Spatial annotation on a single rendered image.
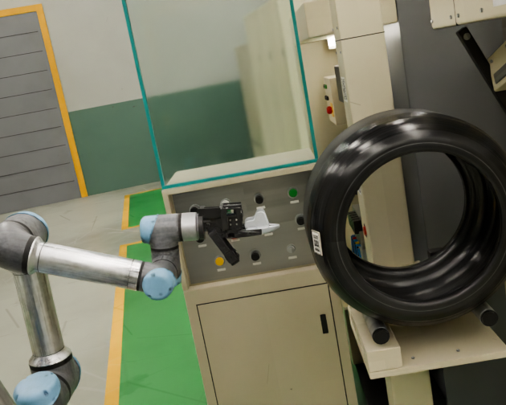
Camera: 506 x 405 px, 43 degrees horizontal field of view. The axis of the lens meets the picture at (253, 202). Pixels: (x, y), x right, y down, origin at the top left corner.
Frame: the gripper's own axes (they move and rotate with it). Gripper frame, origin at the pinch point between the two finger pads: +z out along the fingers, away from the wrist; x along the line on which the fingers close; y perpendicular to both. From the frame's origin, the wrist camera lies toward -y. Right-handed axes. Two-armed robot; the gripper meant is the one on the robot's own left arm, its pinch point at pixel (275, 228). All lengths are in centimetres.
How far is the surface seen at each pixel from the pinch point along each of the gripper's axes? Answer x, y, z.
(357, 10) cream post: 26, 56, 28
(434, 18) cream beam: 20, 52, 48
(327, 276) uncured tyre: -8.6, -11.0, 12.4
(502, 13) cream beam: -29, 50, 48
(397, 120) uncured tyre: -7.6, 27.4, 31.2
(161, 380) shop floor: 168, -129, -67
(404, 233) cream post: 26.1, -11.0, 40.1
